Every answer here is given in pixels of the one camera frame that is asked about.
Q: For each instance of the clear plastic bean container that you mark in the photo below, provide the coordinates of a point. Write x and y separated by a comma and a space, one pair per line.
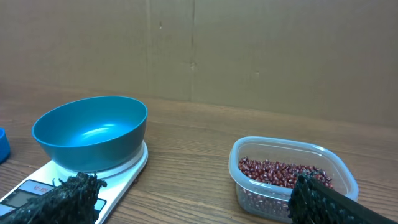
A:
270, 201

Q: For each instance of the white digital kitchen scale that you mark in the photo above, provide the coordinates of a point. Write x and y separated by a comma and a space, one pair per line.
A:
118, 179

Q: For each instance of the red beans in container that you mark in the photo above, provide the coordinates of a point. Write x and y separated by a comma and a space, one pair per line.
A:
280, 173

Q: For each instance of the blue plastic measuring scoop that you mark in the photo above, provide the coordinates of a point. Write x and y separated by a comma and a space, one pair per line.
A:
5, 149

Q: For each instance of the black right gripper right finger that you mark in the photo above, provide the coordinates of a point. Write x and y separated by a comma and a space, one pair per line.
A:
311, 202

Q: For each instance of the teal plastic bowl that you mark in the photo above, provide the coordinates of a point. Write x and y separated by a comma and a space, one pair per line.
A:
92, 134

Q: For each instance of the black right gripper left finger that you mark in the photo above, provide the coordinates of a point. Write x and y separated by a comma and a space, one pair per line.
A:
71, 202

